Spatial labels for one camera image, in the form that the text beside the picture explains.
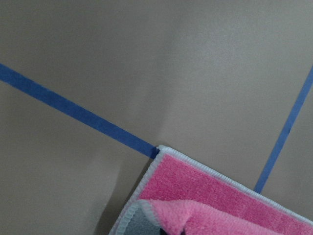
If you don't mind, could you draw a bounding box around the pink towel with grey back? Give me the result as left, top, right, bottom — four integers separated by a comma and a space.
110, 145, 313, 235

